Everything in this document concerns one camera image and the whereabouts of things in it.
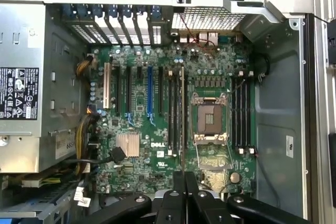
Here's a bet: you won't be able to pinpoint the thin metal locking lever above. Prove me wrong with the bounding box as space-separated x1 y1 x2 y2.
193 141 205 170
227 78 247 95

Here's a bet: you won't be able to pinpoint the green Dell motherboard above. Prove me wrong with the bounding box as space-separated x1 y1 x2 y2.
88 42 257 200

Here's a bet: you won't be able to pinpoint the blue expansion slot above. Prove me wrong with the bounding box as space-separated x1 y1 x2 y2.
147 66 154 120

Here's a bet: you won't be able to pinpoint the yellow black power wires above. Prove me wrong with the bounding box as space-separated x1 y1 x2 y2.
74 105 101 177

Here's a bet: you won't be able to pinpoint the white power connector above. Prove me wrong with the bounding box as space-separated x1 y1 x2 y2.
22 176 43 188

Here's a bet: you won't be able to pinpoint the white wire tag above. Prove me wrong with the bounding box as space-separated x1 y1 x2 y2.
72 186 92 208

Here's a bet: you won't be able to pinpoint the thin red wire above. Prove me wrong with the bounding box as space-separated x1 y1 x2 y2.
177 10 219 49

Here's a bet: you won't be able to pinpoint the silver chipset heatsink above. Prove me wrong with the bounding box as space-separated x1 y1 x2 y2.
115 133 140 158

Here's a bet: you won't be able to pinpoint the blue card retainer clip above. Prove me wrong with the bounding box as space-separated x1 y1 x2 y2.
78 4 91 23
120 4 132 23
62 4 77 23
107 4 119 23
150 4 162 23
91 4 104 23

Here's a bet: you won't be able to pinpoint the open metal PC case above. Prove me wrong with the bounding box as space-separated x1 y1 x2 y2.
0 0 330 224

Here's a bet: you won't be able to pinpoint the CPU socket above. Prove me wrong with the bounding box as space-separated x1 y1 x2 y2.
191 92 229 144

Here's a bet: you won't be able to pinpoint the small black box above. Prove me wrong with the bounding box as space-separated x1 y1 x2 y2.
326 20 336 65

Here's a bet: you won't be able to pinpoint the short yellow power wires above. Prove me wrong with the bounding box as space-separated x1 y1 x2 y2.
75 52 96 77

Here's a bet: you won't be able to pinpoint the metal socket cover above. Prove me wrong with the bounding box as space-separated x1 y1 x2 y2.
195 142 234 172

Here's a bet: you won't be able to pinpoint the short looped black wire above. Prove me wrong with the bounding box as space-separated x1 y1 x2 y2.
251 52 271 83

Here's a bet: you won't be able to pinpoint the silver coin battery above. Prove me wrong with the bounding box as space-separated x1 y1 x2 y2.
229 172 242 184

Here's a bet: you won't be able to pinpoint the white expansion slot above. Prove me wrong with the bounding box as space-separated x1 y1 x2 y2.
103 62 111 110

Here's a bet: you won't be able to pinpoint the long black expansion slot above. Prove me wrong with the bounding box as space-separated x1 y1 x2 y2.
114 65 122 112
157 66 164 115
126 66 132 120

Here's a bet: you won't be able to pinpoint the grey corner bracket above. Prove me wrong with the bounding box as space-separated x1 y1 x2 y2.
264 0 315 23

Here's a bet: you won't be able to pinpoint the grey metal disk bay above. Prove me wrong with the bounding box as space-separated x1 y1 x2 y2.
0 173 88 224

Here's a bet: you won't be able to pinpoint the black wire with plug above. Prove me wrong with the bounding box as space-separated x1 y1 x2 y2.
62 146 127 163

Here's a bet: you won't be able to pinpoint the grey power supply unit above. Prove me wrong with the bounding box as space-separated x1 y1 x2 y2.
0 3 89 174

